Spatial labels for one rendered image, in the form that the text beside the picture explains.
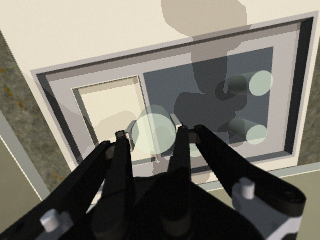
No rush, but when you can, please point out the clear glass cylinder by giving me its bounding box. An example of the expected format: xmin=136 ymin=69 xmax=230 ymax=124
xmin=228 ymin=70 xmax=273 ymax=96
xmin=132 ymin=104 xmax=176 ymax=154
xmin=228 ymin=117 xmax=267 ymax=144
xmin=189 ymin=143 xmax=202 ymax=157

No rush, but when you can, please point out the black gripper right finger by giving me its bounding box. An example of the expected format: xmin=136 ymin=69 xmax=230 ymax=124
xmin=158 ymin=114 xmax=307 ymax=240

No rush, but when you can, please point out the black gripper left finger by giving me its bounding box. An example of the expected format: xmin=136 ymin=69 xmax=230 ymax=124
xmin=0 ymin=120 xmax=136 ymax=240

